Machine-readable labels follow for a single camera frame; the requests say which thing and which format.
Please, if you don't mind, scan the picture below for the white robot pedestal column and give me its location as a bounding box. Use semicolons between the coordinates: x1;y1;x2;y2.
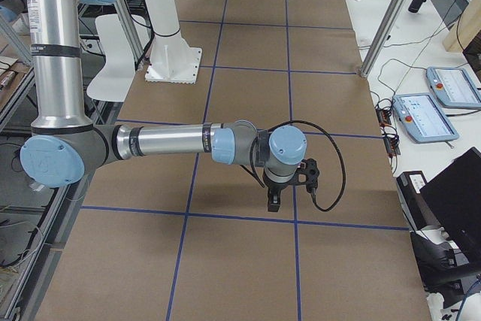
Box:
145;0;202;84

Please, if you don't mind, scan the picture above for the wooden board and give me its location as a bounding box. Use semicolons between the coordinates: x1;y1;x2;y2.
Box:
443;0;480;53

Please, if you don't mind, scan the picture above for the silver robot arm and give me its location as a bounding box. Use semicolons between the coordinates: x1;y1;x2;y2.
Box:
20;0;319;212

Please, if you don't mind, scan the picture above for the black camera cable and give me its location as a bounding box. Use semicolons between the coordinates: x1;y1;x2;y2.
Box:
255;120;346;211

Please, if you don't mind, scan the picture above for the white plastic chair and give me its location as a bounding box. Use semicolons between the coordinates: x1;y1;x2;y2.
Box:
86;14;136;102

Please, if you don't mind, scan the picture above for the black power box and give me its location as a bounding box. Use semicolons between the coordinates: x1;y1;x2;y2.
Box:
396;171;440;229

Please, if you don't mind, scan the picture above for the orange black circuit board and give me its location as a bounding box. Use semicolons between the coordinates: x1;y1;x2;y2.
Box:
375;107;392;127

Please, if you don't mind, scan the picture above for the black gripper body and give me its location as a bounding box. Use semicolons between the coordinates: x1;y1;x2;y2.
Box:
262;174;297;198

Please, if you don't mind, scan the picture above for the near blue teach pendant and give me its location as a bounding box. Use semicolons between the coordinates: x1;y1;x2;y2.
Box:
392;92;459;144

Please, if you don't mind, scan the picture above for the black monitor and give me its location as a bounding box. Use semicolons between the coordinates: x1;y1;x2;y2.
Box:
420;147;480;262

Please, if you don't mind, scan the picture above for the far blue teach pendant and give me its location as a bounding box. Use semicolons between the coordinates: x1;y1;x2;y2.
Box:
426;67;480;110

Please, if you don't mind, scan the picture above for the aluminium frame post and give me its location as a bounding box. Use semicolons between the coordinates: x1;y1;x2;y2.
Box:
359;0;406;78

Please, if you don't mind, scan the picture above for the blue teach pendant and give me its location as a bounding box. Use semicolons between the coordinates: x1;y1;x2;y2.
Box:
392;92;459;144
426;67;480;110

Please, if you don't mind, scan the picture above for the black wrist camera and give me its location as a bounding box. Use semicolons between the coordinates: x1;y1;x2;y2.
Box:
295;159;320;195

